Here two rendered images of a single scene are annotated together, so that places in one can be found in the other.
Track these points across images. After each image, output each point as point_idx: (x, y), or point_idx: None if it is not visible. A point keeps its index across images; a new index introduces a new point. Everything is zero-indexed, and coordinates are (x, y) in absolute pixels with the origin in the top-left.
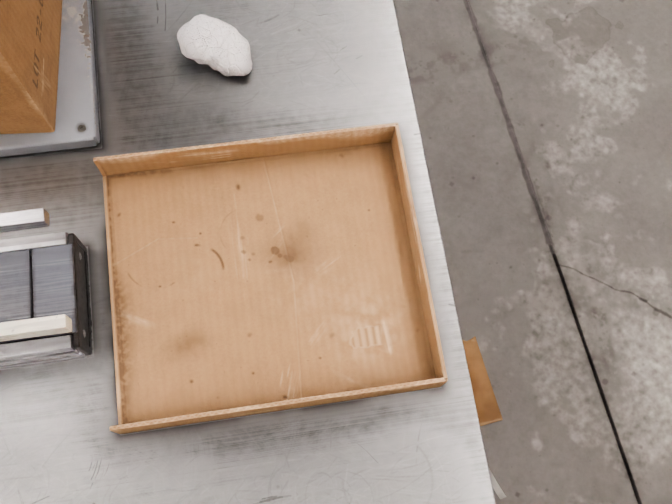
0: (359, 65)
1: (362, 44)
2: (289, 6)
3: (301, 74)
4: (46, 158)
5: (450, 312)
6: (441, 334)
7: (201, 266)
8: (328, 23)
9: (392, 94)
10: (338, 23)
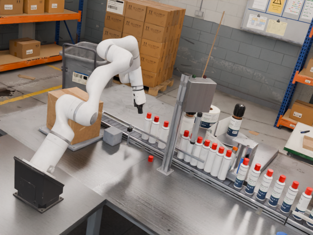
0: (41, 108)
1: (37, 108)
2: (37, 114)
3: (46, 111)
4: None
5: None
6: None
7: None
8: (37, 111)
9: (43, 106)
10: (36, 110)
